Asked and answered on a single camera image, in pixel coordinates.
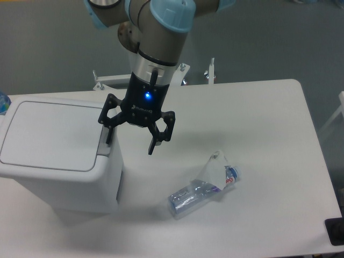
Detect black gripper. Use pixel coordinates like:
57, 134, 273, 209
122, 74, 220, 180
98, 72, 176, 156

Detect white trash can lid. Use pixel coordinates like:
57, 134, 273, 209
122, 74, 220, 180
1, 99, 103, 172

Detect white plastic trash can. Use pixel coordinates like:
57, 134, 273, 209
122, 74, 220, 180
1, 96, 124, 213

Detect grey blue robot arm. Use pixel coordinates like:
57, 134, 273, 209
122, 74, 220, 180
84, 1, 235, 154

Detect crushed clear plastic bottle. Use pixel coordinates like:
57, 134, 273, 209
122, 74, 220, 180
167, 150, 241, 219

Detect black device at table edge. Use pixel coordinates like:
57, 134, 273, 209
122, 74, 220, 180
325, 217, 343, 246

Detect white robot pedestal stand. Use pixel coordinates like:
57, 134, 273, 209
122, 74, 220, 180
92, 51, 219, 91

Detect white frame at right edge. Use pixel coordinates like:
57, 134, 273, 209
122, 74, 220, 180
321, 91, 344, 130

